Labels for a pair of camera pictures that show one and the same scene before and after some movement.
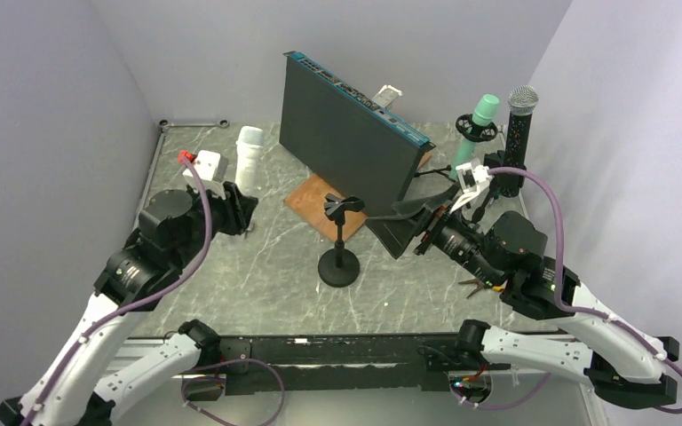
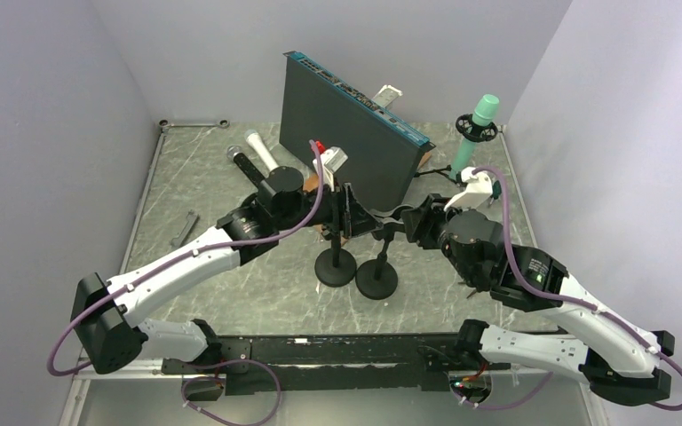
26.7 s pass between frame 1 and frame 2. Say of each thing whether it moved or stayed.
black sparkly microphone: moved
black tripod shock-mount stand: stayed
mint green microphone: stayed
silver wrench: stayed
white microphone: moved
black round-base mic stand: stayed
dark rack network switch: stayed
